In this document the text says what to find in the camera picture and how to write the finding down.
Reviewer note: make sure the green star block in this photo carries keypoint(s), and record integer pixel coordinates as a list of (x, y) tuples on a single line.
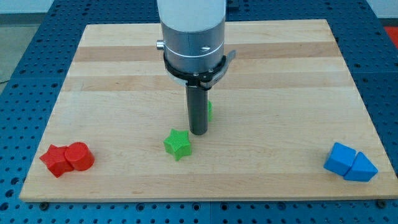
[(178, 144)]

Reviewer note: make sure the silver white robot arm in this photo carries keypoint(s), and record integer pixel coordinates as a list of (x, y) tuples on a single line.
[(193, 40)]

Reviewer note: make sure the red star block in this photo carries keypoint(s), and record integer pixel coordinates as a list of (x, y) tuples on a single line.
[(55, 160)]

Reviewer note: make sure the green block behind rod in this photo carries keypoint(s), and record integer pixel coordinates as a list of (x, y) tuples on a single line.
[(210, 111)]

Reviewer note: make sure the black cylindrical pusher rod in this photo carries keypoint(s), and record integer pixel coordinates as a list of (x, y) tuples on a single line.
[(197, 105)]

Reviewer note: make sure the wooden board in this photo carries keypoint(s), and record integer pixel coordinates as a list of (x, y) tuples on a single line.
[(286, 98)]

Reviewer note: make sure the red cylinder block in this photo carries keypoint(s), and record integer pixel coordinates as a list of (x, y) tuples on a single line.
[(79, 156)]

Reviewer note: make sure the blue cube block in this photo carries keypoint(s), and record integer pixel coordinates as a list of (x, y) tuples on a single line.
[(340, 159)]

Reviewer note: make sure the blue triangle block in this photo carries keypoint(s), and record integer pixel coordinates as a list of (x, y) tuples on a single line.
[(362, 170)]

